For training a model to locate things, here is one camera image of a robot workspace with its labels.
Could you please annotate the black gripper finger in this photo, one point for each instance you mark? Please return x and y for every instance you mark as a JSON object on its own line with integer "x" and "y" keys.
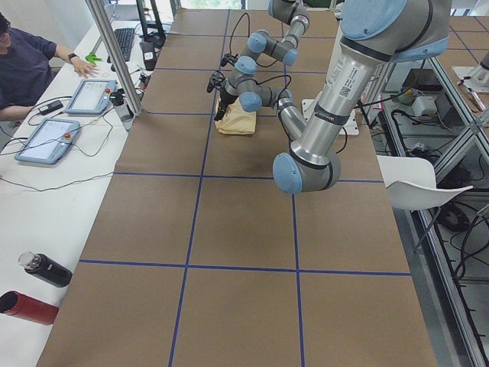
{"x": 220, "y": 113}

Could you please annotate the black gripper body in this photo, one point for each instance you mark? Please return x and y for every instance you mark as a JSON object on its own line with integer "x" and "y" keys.
{"x": 225, "y": 97}

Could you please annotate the cream long-sleeve printed shirt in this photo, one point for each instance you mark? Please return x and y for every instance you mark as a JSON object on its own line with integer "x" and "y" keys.
{"x": 237, "y": 121}

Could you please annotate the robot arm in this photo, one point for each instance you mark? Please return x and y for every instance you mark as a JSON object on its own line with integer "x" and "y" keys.
{"x": 294, "y": 22}
{"x": 373, "y": 33}

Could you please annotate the black monitor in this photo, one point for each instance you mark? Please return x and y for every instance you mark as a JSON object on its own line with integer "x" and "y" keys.
{"x": 153, "y": 30}

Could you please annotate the clear water bottle black cap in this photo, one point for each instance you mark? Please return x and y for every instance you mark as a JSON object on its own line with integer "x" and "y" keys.
{"x": 122, "y": 109}

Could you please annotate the black keyboard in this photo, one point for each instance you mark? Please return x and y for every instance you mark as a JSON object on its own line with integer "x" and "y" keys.
{"x": 125, "y": 39}

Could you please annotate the upper teach pendant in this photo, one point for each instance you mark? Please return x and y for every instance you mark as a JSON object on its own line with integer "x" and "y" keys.
{"x": 91, "y": 97}

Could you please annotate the teach pendant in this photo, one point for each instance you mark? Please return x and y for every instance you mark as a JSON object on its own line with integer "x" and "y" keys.
{"x": 91, "y": 97}
{"x": 49, "y": 142}

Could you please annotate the green plastic toy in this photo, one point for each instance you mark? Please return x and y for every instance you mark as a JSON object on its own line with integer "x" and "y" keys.
{"x": 92, "y": 58}

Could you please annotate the lower teach pendant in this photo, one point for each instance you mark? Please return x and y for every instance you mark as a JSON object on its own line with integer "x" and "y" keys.
{"x": 49, "y": 142}

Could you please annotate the seated person in navy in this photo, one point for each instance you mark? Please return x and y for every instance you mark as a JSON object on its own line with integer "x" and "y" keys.
{"x": 26, "y": 72}

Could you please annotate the white plastic chair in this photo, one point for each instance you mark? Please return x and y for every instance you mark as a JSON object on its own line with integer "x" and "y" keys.
{"x": 411, "y": 183}

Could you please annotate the dark red bottle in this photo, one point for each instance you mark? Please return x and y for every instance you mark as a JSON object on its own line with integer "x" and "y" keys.
{"x": 15, "y": 304}

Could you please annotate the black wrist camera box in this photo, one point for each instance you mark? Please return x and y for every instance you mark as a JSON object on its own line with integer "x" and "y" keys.
{"x": 229, "y": 59}
{"x": 216, "y": 81}

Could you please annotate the aluminium frame post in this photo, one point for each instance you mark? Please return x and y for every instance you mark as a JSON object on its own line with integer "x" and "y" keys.
{"x": 108, "y": 37}

